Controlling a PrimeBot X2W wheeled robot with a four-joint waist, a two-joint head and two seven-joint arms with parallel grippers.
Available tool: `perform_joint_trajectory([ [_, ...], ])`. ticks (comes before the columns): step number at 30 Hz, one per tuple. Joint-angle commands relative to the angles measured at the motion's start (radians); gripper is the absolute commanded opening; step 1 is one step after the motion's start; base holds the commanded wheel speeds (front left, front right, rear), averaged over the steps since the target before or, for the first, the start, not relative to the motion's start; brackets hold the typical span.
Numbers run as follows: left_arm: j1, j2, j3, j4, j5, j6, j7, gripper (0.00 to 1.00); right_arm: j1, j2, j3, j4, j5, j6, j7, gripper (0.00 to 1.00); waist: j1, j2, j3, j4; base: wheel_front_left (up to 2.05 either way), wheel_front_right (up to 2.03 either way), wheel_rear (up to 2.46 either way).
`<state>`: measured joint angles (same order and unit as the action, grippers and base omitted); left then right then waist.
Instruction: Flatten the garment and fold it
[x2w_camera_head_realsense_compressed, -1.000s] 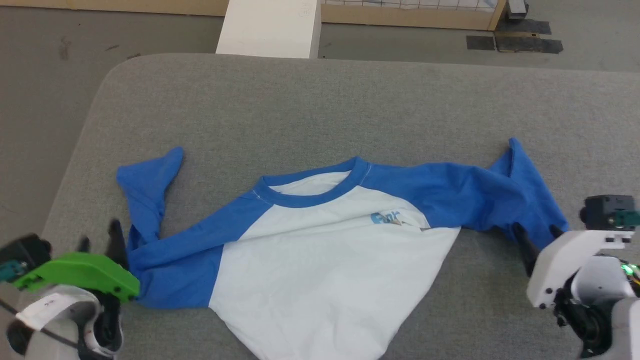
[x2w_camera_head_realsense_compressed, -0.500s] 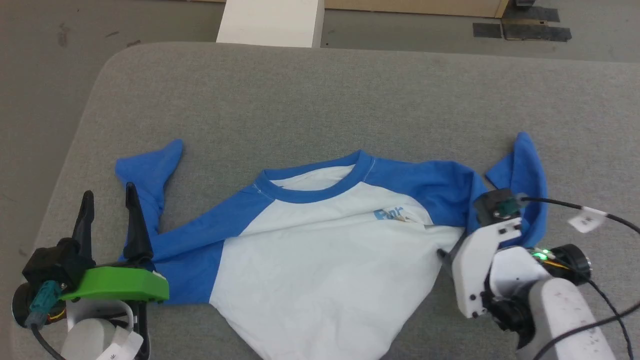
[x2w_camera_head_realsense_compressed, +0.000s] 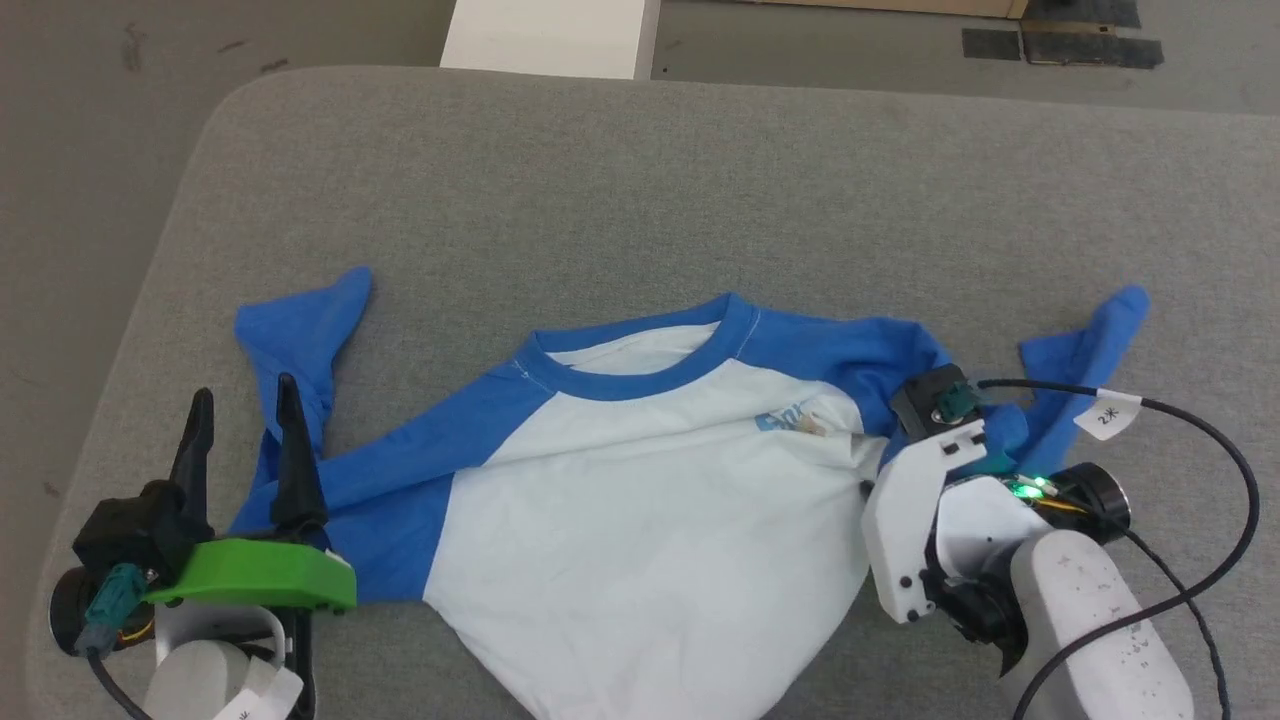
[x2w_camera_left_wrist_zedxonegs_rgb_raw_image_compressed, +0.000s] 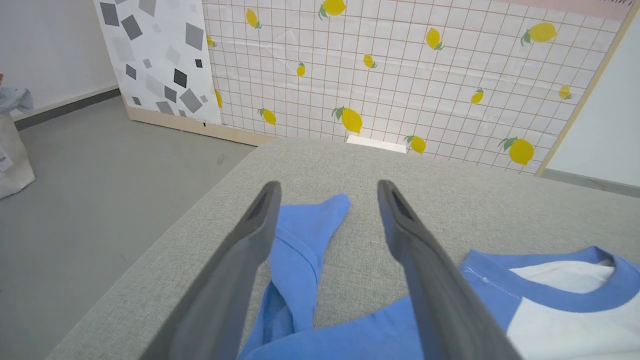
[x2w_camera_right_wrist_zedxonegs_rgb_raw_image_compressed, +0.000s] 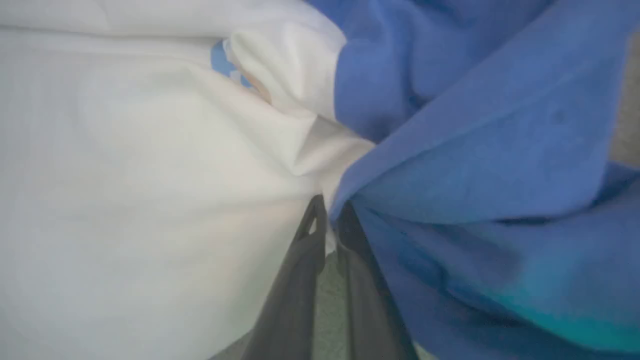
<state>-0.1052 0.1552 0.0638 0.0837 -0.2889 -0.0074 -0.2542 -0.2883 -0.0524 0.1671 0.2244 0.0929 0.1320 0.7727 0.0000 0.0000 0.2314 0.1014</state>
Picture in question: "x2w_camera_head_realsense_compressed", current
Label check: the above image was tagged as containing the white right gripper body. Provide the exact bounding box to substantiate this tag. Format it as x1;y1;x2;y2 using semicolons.
862;420;1046;626

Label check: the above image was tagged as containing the white shirt with blue sleeves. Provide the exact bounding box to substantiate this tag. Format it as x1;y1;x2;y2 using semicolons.
232;265;1151;720

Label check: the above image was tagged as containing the black cable with teal plug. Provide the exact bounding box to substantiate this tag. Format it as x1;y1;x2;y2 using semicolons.
940;378;1261;720
78;562;151;720

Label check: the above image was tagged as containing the white rectangular box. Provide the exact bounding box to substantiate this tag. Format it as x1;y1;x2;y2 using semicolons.
440;0;662;81

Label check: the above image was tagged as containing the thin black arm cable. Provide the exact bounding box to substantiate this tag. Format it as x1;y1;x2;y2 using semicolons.
1120;528;1233;720

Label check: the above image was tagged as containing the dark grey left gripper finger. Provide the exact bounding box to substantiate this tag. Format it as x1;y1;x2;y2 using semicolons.
166;388;216;531
270;374;331;546

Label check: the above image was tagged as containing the white cable label tag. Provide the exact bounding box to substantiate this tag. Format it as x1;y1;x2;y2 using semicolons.
213;663;304;720
1075;390;1143;441

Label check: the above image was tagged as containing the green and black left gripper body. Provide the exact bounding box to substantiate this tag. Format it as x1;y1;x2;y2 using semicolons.
145;535;358;651

